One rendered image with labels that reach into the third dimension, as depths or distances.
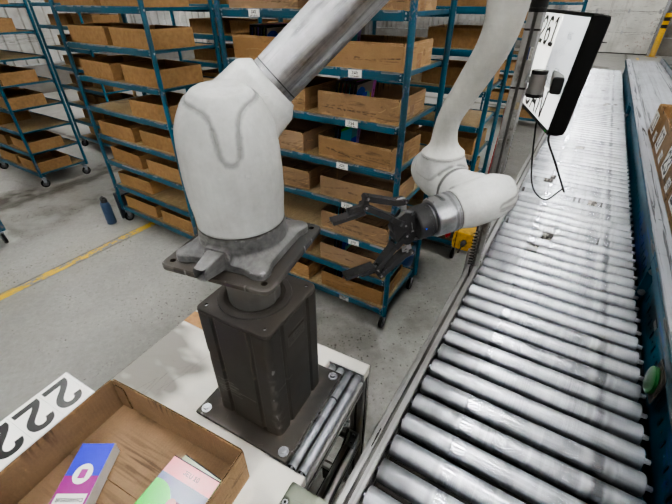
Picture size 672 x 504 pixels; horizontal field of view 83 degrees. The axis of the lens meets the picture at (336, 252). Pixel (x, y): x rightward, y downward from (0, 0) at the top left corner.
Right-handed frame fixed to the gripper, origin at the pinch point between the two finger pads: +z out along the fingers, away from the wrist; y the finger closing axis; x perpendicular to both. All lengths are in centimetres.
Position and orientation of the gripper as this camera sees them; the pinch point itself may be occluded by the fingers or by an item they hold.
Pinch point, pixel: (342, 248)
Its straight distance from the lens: 79.6
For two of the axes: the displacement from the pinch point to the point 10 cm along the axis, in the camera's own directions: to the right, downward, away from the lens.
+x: 3.1, 4.4, -8.4
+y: -2.0, -8.4, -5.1
